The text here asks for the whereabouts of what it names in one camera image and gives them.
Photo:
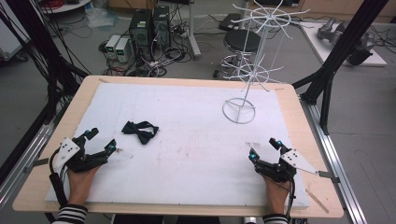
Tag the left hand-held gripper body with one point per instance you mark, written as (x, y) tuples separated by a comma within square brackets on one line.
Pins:
[(81, 161)]

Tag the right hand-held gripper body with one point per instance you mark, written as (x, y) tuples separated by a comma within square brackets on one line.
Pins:
[(281, 166)]

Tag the person's left hand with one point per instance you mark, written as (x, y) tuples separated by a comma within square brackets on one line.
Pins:
[(81, 186)]

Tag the person's right hand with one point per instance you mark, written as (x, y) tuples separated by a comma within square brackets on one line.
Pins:
[(277, 194)]

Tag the black bow tie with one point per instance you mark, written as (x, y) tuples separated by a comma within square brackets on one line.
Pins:
[(140, 131)]

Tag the thin wooden stick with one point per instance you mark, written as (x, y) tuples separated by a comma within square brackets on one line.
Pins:
[(317, 201)]

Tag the white foam mat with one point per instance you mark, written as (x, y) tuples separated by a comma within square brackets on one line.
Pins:
[(193, 149)]

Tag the white bench power supply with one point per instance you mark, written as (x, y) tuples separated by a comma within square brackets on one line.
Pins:
[(112, 46), (122, 49)]

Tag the black round stool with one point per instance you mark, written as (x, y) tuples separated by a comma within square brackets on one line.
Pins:
[(242, 42)]

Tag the black computer tower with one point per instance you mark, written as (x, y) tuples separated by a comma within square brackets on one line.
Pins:
[(162, 26), (140, 31)]

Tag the clear plastic bag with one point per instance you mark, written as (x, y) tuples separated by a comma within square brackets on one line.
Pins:
[(100, 17)]

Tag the white board platform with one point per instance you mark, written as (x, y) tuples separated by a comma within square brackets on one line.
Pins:
[(342, 46)]

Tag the flat black device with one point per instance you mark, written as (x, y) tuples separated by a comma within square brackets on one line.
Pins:
[(229, 22)]

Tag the white round table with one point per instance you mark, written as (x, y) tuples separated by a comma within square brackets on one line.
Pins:
[(63, 5)]

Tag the grey metal stand leg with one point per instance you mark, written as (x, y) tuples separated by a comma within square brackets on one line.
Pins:
[(193, 31)]

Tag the grey metal bracket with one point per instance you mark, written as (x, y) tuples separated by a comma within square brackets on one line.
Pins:
[(36, 164), (329, 176)]

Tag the aluminium rail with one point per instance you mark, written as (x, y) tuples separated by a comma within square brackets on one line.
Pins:
[(334, 155), (21, 168)]

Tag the black metal frame post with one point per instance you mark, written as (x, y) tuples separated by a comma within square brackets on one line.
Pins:
[(339, 53), (34, 46)]

